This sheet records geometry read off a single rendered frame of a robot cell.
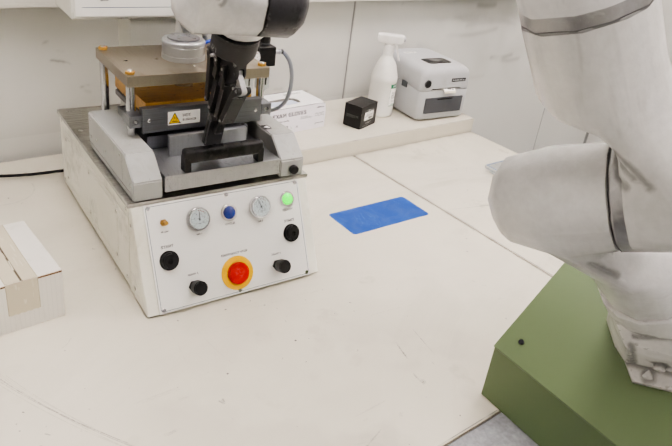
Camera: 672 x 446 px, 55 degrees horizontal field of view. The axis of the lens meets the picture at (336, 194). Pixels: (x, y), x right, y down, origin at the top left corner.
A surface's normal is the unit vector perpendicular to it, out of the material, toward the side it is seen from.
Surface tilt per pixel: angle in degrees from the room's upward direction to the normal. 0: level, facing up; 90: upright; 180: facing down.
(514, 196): 76
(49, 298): 91
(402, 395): 0
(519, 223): 103
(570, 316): 45
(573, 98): 108
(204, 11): 117
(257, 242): 65
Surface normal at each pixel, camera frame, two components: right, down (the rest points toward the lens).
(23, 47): 0.61, 0.42
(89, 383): 0.12, -0.89
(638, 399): -0.49, -0.51
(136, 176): 0.45, -0.39
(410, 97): -0.84, 0.15
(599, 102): -0.29, 0.55
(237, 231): 0.55, 0.02
